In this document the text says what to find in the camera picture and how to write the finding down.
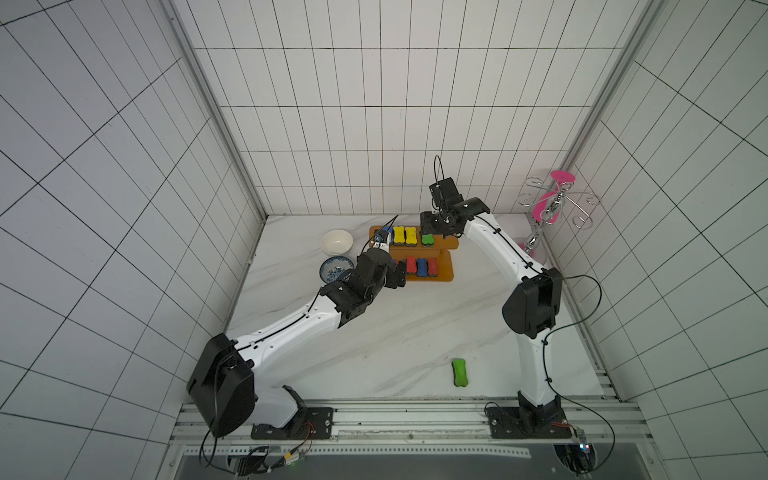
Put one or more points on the red eraser bottom right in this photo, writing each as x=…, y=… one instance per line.
x=432, y=267

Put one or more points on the wooden two-tier shelf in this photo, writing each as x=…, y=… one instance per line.
x=441, y=250

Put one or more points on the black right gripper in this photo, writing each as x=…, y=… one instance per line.
x=433, y=223

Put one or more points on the blue patterned ceramic bowl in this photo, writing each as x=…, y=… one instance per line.
x=334, y=268

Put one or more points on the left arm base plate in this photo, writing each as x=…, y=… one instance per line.
x=313, y=423

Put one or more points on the white ceramic bowl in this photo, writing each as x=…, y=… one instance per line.
x=337, y=242

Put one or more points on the red eraser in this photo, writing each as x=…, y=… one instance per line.
x=411, y=265
x=432, y=267

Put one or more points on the yellow eraser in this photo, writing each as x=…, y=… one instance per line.
x=411, y=238
x=399, y=237

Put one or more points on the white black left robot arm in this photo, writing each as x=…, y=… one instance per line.
x=224, y=385

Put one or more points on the red eraser bottom middle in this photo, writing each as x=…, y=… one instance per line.
x=411, y=265

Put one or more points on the aluminium mounting rail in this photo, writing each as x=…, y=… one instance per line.
x=427, y=427

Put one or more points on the blue eraser bottom right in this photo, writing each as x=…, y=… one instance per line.
x=422, y=268

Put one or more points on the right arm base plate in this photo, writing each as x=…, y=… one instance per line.
x=509, y=423

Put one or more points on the chrome pink cup stand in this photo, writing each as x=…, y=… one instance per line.
x=546, y=201

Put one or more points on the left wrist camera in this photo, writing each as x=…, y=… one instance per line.
x=379, y=239

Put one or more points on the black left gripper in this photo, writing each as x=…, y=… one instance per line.
x=396, y=275

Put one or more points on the green eraser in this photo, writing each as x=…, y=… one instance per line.
x=428, y=239
x=460, y=374

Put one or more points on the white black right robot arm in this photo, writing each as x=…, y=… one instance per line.
x=531, y=308

